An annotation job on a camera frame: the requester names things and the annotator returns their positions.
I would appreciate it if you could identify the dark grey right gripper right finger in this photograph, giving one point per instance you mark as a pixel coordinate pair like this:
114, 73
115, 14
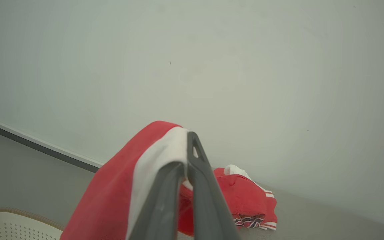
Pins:
208, 206

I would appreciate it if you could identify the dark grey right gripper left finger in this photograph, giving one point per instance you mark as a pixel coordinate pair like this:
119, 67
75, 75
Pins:
160, 210

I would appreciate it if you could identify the white cloth garment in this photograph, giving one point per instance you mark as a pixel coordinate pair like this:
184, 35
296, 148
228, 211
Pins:
108, 200

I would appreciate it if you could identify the dark grey and white baseboard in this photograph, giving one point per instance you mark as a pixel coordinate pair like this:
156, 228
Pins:
38, 145

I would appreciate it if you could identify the beige perforated laundry basket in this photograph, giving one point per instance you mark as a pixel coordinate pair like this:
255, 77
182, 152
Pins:
12, 226

